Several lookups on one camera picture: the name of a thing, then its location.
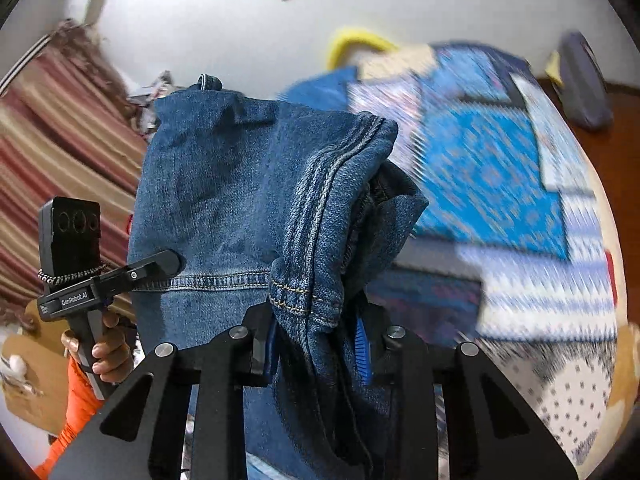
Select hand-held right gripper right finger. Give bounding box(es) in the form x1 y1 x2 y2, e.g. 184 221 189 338
354 305 581 480

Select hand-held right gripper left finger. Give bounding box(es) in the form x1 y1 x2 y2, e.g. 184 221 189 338
47 302 278 480

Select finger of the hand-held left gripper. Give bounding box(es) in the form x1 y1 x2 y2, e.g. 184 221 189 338
100 249 182 295

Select blue denim jeans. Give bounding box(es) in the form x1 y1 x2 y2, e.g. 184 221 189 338
127 74 431 480

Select person's left forearm orange sleeve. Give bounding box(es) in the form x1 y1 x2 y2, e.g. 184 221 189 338
32 355 106 480

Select person's left hand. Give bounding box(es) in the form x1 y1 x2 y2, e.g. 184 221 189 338
61 312 133 387

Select red striped curtain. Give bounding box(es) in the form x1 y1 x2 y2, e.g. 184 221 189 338
0 20 148 311

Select brown cardboard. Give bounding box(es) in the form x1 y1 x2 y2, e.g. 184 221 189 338
0 332 72 433

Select blue patchwork blanket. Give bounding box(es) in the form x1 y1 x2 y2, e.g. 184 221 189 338
277 42 628 471

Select plain yellow cloth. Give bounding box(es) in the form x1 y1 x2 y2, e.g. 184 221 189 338
327 29 397 68

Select grey pillow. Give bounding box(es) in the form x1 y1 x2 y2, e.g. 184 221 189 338
556 31 615 131

